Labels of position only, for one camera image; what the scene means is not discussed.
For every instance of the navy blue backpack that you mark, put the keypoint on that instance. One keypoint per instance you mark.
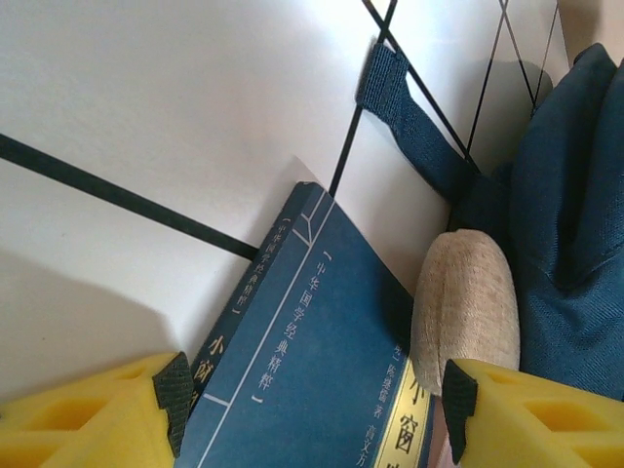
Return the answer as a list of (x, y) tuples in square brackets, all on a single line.
[(575, 195)]

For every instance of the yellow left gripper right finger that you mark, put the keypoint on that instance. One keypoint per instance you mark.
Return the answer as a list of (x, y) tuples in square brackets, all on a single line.
[(546, 429)]

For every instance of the beige fabric pouch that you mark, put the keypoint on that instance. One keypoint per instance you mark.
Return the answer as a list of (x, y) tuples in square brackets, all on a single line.
[(463, 302)]

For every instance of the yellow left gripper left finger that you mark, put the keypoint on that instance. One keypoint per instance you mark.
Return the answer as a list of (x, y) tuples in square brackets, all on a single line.
[(73, 429)]

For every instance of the navy book with gold label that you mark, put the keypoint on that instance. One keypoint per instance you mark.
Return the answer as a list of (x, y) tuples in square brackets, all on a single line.
[(312, 351)]

